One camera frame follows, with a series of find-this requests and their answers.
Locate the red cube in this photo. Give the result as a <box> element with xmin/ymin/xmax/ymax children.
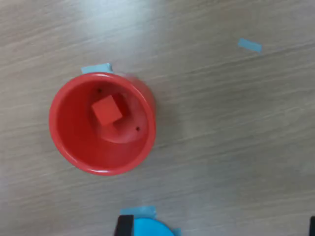
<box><xmin>92</xmin><ymin>95</ymin><xmax>123</xmax><ymax>126</ymax></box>

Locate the blue tape piece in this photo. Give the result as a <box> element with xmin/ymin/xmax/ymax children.
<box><xmin>120</xmin><ymin>206</ymin><xmax>157</xmax><ymax>221</ymax></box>
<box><xmin>237</xmin><ymin>38</ymin><xmax>262</xmax><ymax>54</ymax></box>
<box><xmin>80</xmin><ymin>63</ymin><xmax>114</xmax><ymax>74</ymax></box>

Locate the red plastic bin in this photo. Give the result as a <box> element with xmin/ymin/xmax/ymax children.
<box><xmin>48</xmin><ymin>72</ymin><xmax>157</xmax><ymax>177</ymax></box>

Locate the blue plastic bin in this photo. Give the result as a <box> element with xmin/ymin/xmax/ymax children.
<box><xmin>132</xmin><ymin>217</ymin><xmax>176</xmax><ymax>236</ymax></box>

